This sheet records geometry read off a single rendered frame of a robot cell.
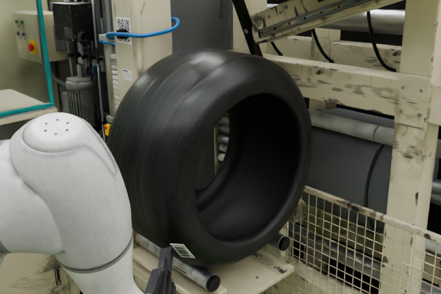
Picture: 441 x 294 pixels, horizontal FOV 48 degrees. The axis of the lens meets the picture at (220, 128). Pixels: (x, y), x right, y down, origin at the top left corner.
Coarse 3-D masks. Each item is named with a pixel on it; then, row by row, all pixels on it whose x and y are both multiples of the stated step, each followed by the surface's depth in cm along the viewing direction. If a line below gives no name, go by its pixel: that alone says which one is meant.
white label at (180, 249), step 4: (172, 244) 117; (176, 244) 117; (180, 244) 116; (176, 248) 118; (180, 248) 117; (184, 248) 117; (180, 252) 119; (184, 252) 118; (188, 252) 118; (180, 256) 121; (184, 256) 120; (188, 256) 119; (192, 256) 119
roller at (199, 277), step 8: (136, 232) 150; (136, 240) 149; (144, 240) 146; (152, 248) 143; (160, 248) 141; (176, 264) 135; (184, 264) 133; (184, 272) 133; (192, 272) 130; (200, 272) 129; (208, 272) 128; (200, 280) 128; (208, 280) 126; (216, 280) 127; (208, 288) 126; (216, 288) 128
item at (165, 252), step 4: (164, 248) 119; (168, 248) 118; (172, 248) 118; (160, 252) 118; (164, 252) 118; (168, 252) 117; (160, 256) 117; (164, 256) 117; (168, 256) 116; (168, 260) 115; (168, 264) 114
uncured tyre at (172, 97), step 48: (144, 96) 120; (192, 96) 112; (240, 96) 118; (288, 96) 130; (144, 144) 113; (192, 144) 111; (240, 144) 162; (288, 144) 153; (144, 192) 113; (192, 192) 114; (240, 192) 161; (288, 192) 142; (192, 240) 118; (240, 240) 132
